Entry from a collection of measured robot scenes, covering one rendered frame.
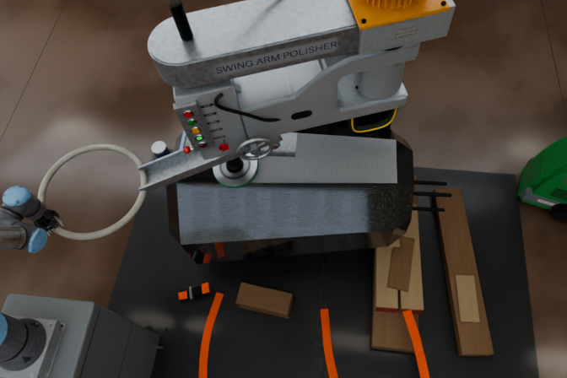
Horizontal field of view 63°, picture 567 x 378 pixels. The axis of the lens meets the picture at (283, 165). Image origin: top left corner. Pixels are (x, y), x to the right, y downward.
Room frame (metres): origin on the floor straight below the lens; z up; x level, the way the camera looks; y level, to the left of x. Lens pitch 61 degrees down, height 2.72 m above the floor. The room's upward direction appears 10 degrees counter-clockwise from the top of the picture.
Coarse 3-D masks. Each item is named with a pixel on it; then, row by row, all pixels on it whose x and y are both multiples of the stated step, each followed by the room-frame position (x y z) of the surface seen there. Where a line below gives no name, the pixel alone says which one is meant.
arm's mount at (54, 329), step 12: (48, 324) 0.50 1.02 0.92; (60, 324) 0.50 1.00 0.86; (48, 336) 0.45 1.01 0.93; (60, 336) 0.46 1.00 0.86; (48, 348) 0.40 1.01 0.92; (36, 360) 0.37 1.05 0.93; (48, 360) 0.37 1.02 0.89; (0, 372) 0.35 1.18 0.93; (12, 372) 0.34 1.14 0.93; (24, 372) 0.33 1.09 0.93; (36, 372) 0.32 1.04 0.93; (48, 372) 0.33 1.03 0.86
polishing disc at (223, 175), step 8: (248, 160) 1.12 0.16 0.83; (256, 160) 1.11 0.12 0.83; (216, 168) 1.11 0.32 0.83; (224, 168) 1.10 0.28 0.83; (248, 168) 1.08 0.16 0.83; (256, 168) 1.08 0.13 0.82; (216, 176) 1.07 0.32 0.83; (224, 176) 1.06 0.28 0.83; (232, 176) 1.05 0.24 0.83; (240, 176) 1.04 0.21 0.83; (248, 176) 1.04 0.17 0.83; (224, 184) 1.02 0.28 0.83; (232, 184) 1.01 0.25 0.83; (240, 184) 1.01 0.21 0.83
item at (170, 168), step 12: (276, 144) 1.03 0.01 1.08; (168, 156) 1.15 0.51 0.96; (180, 156) 1.15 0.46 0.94; (192, 156) 1.13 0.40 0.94; (228, 156) 1.05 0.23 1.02; (144, 168) 1.14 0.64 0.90; (156, 168) 1.14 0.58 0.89; (168, 168) 1.11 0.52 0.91; (180, 168) 1.09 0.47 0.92; (192, 168) 1.04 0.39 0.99; (204, 168) 1.04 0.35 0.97; (156, 180) 1.07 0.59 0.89; (168, 180) 1.03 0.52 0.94
